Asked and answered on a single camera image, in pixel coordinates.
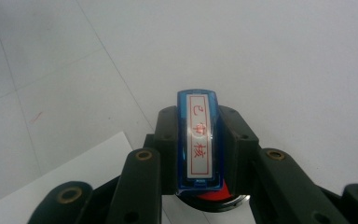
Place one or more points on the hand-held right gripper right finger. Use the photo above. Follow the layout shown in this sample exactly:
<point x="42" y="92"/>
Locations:
<point x="261" y="174"/>

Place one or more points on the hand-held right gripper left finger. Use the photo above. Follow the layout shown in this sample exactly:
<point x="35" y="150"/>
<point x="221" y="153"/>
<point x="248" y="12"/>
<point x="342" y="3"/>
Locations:
<point x="143" y="180"/>

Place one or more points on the round red ink pad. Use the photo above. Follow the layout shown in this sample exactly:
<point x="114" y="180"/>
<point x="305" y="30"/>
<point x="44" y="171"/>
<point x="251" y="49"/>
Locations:
<point x="213" y="199"/>

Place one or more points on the blue stamp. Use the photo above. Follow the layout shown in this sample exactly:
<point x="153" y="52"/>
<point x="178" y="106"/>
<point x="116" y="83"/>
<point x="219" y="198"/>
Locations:
<point x="200" y="140"/>

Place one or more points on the white paper sheet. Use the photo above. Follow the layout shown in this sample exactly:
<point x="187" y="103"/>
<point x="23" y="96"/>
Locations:
<point x="74" y="180"/>

